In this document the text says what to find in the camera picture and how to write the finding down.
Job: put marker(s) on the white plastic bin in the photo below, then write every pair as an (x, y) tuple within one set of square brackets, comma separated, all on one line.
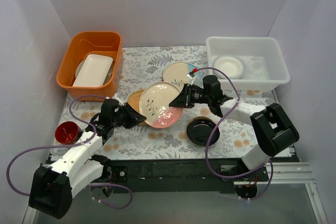
[(265, 65)]

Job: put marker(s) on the white rectangular dish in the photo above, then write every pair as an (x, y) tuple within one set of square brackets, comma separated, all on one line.
[(93, 71)]

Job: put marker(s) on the black gold-rimmed bowl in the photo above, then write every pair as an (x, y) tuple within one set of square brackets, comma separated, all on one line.
[(199, 129)]

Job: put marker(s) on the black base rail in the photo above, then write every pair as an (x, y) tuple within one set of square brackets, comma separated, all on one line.
[(181, 175)]

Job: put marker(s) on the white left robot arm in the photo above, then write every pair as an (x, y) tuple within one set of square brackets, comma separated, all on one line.
[(55, 186)]

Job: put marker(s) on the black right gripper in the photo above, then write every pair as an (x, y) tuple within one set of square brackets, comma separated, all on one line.
[(187, 96)]

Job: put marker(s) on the cream and blue plate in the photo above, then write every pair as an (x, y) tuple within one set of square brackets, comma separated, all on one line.
[(176, 74)]

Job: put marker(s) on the cream and pink plate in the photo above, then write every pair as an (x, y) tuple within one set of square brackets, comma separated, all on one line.
[(154, 105)]

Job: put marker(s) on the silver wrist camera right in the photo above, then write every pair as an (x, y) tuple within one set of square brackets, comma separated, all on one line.
[(191, 75)]

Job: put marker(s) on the white ribbed soup plate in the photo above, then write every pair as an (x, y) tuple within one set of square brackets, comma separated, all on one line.
[(232, 66)]

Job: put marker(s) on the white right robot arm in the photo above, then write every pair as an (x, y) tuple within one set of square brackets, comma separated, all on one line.
[(273, 129)]

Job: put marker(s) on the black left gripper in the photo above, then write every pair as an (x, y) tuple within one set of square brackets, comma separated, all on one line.
[(129, 115)]

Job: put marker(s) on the red lacquer cup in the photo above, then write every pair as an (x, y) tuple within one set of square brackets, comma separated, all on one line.
[(67, 133)]

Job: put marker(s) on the yellow woven bamboo tray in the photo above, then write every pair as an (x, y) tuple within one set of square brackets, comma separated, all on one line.
[(134, 100)]

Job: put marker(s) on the orange plastic bin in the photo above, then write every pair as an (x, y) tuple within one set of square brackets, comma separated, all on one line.
[(106, 43)]

